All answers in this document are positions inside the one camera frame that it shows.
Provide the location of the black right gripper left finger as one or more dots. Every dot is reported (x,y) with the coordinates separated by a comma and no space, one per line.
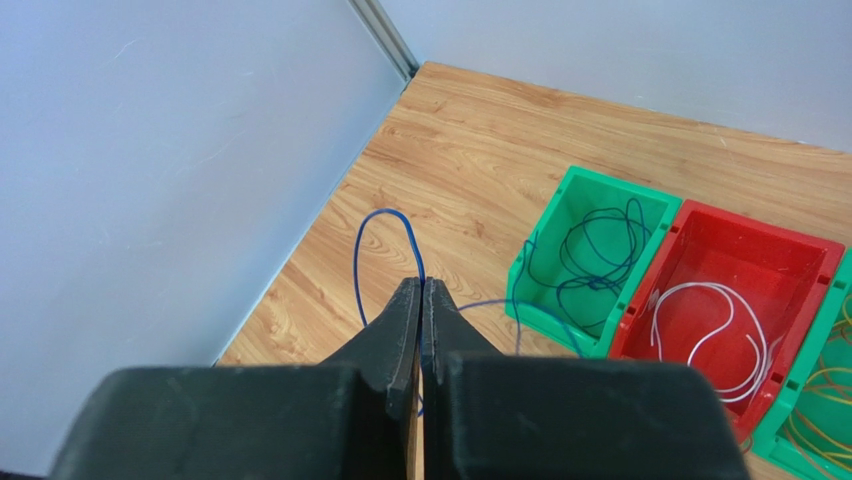
(351,416)

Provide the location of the left aluminium corner post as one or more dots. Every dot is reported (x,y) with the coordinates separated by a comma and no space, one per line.
(387,36)

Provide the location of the green plastic bin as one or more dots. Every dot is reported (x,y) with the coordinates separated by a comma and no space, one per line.
(577,271)
(807,431)

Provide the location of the red plastic bin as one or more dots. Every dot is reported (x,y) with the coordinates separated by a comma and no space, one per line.
(733,298)

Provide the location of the right green plastic bin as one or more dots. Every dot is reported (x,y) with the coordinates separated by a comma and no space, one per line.
(807,431)

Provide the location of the left green plastic bin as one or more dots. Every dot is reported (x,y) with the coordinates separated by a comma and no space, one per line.
(577,271)

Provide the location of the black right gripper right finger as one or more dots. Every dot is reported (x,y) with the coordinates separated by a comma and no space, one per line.
(489,415)

